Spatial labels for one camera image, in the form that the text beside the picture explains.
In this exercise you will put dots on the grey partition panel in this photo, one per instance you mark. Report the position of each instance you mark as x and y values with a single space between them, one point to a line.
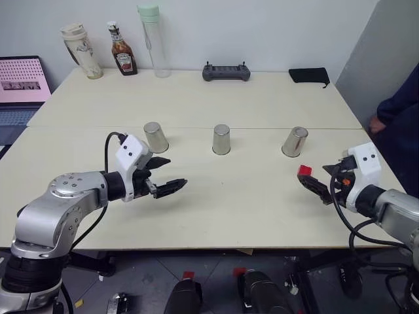
376 49

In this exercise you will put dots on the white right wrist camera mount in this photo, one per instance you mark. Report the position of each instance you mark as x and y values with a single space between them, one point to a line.
368 163

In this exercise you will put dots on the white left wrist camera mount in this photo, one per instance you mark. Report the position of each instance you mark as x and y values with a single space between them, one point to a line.
129 153

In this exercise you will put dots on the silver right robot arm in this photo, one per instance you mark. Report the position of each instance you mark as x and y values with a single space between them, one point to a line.
396 209

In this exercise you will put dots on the clear bottle with green lid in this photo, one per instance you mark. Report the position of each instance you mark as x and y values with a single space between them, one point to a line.
156 39

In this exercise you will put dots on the bystander bare hand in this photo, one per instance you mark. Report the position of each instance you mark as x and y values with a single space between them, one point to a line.
376 124

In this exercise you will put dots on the black rounded foot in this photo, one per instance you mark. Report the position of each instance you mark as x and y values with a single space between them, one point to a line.
350 278

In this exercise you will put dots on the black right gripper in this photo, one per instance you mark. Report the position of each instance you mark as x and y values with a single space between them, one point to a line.
343 183

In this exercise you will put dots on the person in dark blue clothing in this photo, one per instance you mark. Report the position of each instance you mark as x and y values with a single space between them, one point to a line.
401 104

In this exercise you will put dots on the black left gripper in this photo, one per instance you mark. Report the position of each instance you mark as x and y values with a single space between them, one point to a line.
141 186

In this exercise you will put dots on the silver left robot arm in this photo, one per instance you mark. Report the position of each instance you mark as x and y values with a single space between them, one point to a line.
55 209

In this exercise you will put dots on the laptop with pink screen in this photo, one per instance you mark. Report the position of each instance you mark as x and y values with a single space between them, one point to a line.
19 81

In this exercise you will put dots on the ketchup bottle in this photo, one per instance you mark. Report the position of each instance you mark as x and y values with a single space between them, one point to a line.
123 55

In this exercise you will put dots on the black fabric pouch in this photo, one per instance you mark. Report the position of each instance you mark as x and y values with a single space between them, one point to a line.
307 75

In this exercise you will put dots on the grey remote controller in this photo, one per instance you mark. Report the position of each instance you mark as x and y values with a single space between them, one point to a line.
226 72

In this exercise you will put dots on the upturned steel cup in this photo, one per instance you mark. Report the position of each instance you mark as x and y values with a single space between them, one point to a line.
294 142
221 140
156 137

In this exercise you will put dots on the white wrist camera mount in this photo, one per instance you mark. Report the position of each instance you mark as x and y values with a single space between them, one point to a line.
368 163
129 153

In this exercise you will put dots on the red square fingertip tag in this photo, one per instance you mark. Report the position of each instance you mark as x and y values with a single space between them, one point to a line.
305 170

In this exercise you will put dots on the beige printed travel tumbler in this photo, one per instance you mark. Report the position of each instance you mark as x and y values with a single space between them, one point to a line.
82 49

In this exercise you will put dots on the black table leg frame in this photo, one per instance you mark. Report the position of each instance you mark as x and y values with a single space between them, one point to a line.
304 281
95 261

